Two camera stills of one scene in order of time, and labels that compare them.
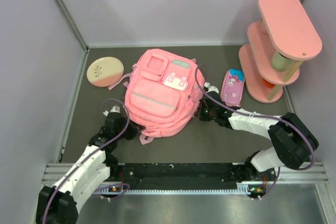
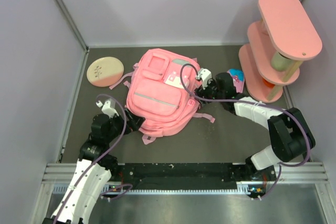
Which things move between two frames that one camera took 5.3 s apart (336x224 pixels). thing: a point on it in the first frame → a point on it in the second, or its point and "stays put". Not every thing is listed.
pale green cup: [280, 62] stays put
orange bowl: [268, 84] stays put
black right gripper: [200, 114] → [200, 93]
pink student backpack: [161, 94] stays put
